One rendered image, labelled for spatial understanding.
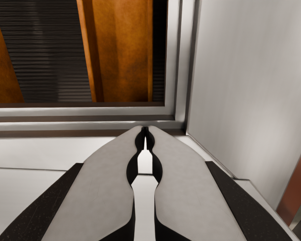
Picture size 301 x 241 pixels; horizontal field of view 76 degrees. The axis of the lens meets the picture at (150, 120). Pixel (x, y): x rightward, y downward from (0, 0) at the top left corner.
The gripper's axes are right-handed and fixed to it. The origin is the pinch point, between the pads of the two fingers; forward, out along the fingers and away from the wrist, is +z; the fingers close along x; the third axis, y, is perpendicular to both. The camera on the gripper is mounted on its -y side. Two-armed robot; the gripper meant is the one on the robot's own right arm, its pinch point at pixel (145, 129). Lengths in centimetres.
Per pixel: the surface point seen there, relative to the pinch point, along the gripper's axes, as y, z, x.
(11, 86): 2.2, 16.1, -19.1
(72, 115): 0.4, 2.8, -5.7
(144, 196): 7.0, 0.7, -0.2
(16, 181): 5.1, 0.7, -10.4
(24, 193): 6.5, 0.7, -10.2
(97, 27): -5.2, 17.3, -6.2
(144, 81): 2.0, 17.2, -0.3
